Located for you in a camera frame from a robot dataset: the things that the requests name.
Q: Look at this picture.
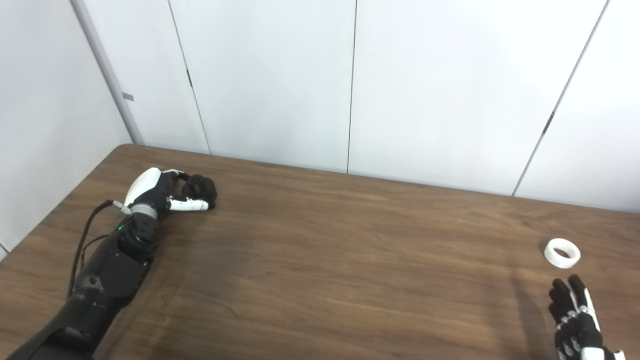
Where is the white ring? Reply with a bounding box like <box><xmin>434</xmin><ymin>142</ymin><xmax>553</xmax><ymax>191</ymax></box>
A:
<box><xmin>543</xmin><ymin>238</ymin><xmax>582</xmax><ymax>270</ymax></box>

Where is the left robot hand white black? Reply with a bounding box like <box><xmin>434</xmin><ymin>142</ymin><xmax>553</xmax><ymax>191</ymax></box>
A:
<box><xmin>123</xmin><ymin>168</ymin><xmax>216</xmax><ymax>217</ymax></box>

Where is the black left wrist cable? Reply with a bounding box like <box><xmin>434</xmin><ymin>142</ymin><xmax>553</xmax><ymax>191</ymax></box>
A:
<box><xmin>67</xmin><ymin>199</ymin><xmax>133</xmax><ymax>297</ymax></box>

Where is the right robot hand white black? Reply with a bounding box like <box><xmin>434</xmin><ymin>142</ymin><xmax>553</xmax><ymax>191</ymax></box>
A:
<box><xmin>548</xmin><ymin>274</ymin><xmax>626</xmax><ymax>360</ymax></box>

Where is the grey wall corner post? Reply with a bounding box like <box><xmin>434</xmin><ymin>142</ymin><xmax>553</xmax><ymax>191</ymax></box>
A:
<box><xmin>69</xmin><ymin>0</ymin><xmax>146</xmax><ymax>146</ymax></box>

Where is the round black part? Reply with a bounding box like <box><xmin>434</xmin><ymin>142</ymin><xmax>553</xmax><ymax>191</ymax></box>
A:
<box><xmin>180</xmin><ymin>174</ymin><xmax>218</xmax><ymax>211</ymax></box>

